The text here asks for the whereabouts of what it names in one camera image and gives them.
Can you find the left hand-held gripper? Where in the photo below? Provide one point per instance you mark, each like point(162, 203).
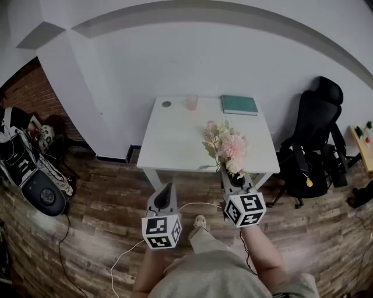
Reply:
point(161, 230)

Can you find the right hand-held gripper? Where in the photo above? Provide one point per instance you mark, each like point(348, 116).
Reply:
point(244, 210)

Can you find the pink artificial flowers bunch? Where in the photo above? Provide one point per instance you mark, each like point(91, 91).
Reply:
point(231, 145)

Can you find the person's left forearm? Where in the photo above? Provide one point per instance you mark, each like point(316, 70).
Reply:
point(147, 270)

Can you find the person's right forearm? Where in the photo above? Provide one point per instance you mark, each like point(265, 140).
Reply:
point(262, 250)

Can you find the person's beige shoe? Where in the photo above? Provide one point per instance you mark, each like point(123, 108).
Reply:
point(200, 221)

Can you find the white table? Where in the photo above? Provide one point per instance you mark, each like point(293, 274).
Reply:
point(175, 139)

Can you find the person's beige trouser leg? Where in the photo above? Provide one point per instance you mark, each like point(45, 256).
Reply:
point(205, 241)

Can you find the yellow pendant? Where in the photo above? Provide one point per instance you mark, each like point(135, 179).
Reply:
point(309, 182)

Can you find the green book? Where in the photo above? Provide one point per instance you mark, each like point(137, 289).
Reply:
point(239, 104)

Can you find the pink translucent cup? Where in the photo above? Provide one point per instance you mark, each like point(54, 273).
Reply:
point(192, 102)

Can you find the round grey disc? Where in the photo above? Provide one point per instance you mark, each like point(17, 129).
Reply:
point(166, 104)

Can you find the black office chair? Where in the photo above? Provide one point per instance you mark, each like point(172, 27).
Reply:
point(314, 128)

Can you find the person's grey shirt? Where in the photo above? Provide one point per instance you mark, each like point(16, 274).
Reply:
point(221, 279)

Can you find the white patterned cloth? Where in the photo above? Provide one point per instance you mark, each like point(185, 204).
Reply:
point(52, 171)

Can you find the black round-topped device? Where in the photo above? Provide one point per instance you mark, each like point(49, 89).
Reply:
point(43, 193)

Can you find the light wooden side table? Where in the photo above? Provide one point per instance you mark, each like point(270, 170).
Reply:
point(364, 148)

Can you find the green toy pieces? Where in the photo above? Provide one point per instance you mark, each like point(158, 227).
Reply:
point(365, 129)

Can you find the black and white patterned box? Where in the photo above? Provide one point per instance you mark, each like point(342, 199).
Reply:
point(20, 164)

